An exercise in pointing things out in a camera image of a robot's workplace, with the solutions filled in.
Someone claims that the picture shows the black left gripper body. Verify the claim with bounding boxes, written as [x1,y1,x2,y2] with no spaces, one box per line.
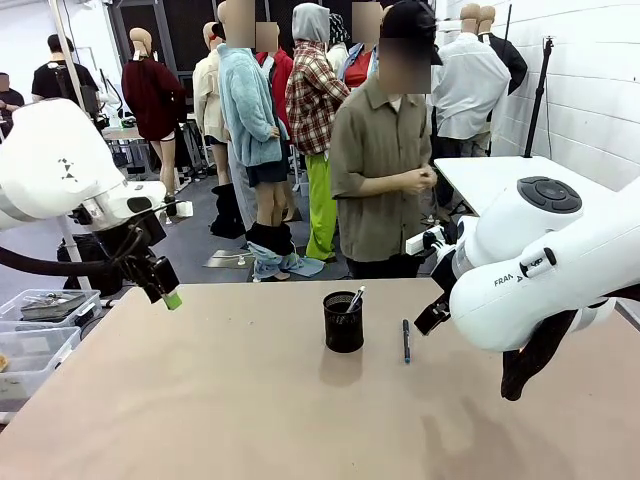
[118,215,168,281]

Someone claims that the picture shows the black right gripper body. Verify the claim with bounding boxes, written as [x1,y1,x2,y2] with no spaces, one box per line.
[427,246,459,312]

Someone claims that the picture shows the person right forearm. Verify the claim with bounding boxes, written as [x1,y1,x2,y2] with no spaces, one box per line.
[355,172,407,200]

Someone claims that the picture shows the black mesh pen holder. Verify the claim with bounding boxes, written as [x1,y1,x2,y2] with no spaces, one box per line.
[322,291,365,354]

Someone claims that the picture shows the person right hand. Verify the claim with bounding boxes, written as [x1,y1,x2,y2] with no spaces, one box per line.
[401,170,427,197]

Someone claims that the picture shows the clear plastic bin with tray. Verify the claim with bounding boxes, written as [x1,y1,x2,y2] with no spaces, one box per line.
[0,288,103,329]

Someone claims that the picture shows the background work table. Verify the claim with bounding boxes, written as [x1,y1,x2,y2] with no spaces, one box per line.
[101,111,202,192]

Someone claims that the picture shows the person in olive shirt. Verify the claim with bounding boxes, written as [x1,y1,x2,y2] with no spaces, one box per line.
[329,0,444,280]

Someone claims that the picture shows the clear plastic storage bin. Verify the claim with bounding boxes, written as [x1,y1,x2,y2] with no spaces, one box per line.
[0,325,82,413]

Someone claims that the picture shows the mannequin in maroon hoodie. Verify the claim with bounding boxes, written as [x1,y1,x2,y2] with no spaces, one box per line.
[120,26,188,202]

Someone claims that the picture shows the mannequin in cream jacket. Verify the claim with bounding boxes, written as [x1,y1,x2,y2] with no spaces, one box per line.
[192,21,232,187]

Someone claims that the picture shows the mannequin in light blue fleece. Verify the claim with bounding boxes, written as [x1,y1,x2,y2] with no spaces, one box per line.
[216,0,301,282]

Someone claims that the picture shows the person in black t-shirt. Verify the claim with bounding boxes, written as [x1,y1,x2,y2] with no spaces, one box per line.
[30,33,101,117]

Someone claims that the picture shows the mannequin in white shirt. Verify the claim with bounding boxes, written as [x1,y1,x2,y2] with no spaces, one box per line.
[430,2,512,158]

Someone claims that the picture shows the seated person in dark top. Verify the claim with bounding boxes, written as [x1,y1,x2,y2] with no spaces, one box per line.
[0,71,26,143]

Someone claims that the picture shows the black tripod stand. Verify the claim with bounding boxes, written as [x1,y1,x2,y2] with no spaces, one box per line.
[521,35,558,160]

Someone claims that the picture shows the mannequin plaid shirt green trousers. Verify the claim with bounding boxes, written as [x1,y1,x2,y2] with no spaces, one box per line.
[284,3,352,264]

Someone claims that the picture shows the mannequin in red jacket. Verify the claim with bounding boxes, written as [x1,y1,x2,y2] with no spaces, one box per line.
[254,21,296,151]

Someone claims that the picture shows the mannequin in black suit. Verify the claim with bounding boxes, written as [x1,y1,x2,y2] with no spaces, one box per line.
[477,5,529,97]

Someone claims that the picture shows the mannequin in blue red top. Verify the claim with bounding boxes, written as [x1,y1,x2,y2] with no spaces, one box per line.
[343,1,384,92]

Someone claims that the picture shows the mannequin with patterned headscarf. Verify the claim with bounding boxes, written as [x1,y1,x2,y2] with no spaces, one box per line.
[326,13,352,76]

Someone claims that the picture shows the long white wrist camera mount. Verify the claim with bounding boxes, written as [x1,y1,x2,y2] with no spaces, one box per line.
[405,225,447,255]

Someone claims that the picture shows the black corrugated cable hose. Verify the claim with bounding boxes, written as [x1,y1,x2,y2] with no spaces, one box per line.
[0,243,132,279]

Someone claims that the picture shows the black fabric cable sleeve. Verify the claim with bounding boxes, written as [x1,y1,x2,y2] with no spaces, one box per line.
[499,308,580,403]

